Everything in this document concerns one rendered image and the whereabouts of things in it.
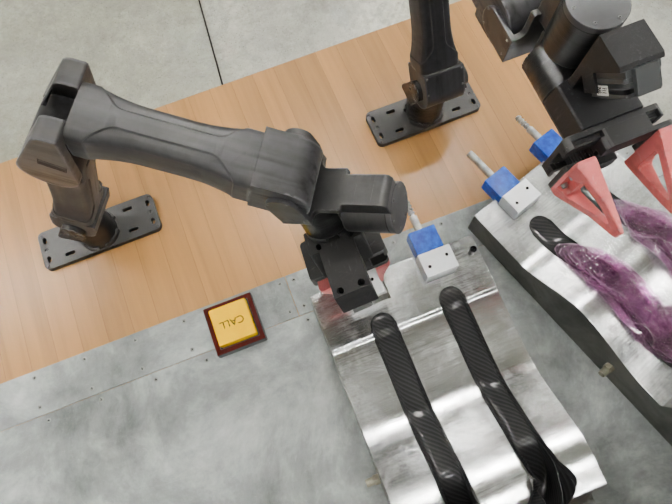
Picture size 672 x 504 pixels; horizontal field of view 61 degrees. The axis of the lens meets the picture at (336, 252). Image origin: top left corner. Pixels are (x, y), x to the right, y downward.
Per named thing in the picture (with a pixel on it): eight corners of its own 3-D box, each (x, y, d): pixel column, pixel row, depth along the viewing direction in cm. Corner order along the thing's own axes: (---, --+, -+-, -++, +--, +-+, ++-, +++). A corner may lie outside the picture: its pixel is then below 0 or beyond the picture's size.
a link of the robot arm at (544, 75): (618, 65, 54) (582, 8, 56) (565, 85, 54) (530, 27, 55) (587, 103, 61) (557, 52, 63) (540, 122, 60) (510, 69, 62)
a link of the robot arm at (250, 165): (330, 132, 58) (20, 42, 54) (311, 212, 55) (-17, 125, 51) (311, 178, 69) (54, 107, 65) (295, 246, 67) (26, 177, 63)
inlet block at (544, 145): (501, 133, 98) (510, 116, 93) (522, 116, 99) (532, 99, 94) (556, 187, 95) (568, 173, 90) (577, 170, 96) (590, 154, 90)
